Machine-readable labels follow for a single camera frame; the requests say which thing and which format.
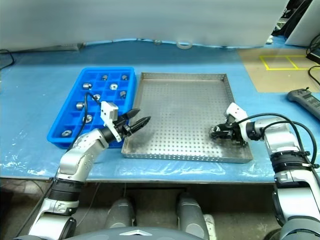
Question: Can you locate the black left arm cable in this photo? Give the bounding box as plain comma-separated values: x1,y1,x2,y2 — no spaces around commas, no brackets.
16,92,103,236

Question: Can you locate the white tape ring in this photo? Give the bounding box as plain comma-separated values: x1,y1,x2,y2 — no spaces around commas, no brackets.
176,39,193,50

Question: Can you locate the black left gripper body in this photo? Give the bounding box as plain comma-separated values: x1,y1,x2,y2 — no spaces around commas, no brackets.
113,119,133,138

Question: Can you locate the grey handheld device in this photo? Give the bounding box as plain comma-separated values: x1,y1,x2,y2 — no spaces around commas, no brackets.
286,87,320,116

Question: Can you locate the thin grey cord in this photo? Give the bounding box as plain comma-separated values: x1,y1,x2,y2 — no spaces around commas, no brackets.
87,183,101,216

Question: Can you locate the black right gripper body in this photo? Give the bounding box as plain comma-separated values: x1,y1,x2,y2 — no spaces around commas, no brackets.
219,117,247,148

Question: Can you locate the black loose cable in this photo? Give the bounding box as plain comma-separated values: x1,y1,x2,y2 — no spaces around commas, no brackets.
0,49,15,70

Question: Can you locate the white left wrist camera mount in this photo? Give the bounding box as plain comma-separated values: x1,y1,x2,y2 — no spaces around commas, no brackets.
100,101,123,143

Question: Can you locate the white leaning panel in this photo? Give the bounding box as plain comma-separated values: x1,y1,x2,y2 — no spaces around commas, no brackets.
284,13,320,48

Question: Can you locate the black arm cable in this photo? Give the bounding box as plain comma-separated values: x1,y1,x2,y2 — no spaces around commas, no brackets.
234,112,320,173
16,92,103,236

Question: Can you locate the white backdrop board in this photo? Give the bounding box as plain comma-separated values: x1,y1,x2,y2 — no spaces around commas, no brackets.
0,0,291,51

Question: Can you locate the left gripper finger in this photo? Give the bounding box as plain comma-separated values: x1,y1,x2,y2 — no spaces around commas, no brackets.
129,116,152,133
122,108,141,123

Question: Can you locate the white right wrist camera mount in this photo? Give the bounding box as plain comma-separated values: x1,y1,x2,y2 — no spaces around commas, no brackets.
223,102,248,126

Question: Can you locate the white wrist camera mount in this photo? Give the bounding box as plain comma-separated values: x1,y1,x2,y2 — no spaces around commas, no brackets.
100,101,123,143
223,102,248,126

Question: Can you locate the thin black looped cable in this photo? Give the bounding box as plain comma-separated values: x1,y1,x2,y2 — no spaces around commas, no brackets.
306,34,320,85

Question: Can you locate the grey robot chest shell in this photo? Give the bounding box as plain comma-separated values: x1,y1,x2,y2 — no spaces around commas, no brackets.
14,226,208,240

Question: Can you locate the perforated steel tray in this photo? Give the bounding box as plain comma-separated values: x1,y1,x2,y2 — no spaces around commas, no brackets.
120,72,254,164

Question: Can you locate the grey rounded cylinder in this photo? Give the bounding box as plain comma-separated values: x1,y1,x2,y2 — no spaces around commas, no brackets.
104,197,137,230
176,192,210,238

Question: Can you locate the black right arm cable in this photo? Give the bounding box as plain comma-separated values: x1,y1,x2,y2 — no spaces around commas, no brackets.
234,112,320,173

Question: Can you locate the brown cardboard mat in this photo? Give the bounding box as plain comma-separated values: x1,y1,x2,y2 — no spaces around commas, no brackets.
237,47,320,93

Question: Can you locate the blue compartment tray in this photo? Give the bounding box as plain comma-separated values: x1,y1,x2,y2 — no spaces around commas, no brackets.
47,66,138,150

